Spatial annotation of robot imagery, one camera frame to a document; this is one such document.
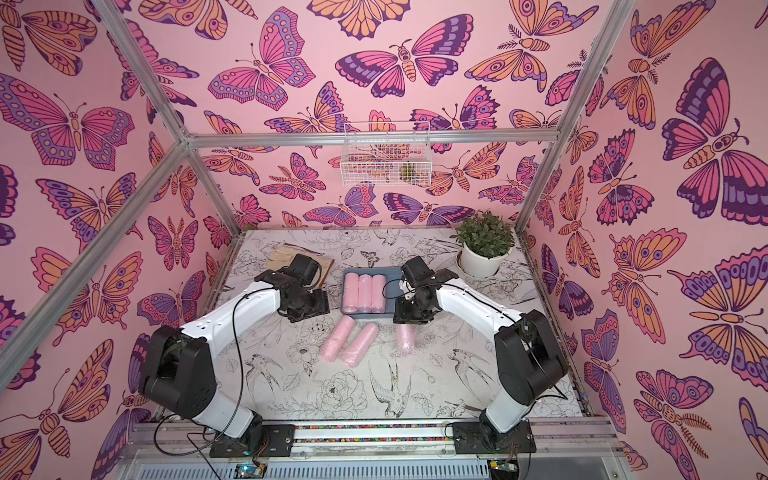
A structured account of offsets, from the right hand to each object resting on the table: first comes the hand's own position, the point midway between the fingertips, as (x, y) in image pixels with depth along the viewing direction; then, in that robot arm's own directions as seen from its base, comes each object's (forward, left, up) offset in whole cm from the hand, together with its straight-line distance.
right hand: (394, 321), depth 86 cm
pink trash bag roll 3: (+15, +5, -6) cm, 17 cm away
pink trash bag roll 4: (-3, +17, -5) cm, 18 cm away
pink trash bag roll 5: (-5, +10, -6) cm, 13 cm away
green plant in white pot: (+23, -28, +9) cm, 37 cm away
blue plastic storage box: (+22, +1, -8) cm, 23 cm away
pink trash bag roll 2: (+14, +10, -6) cm, 18 cm away
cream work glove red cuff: (+30, +43, -8) cm, 53 cm away
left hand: (+4, +21, 0) cm, 21 cm away
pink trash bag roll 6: (-6, -3, +1) cm, 7 cm away
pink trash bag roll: (+13, +15, -5) cm, 20 cm away
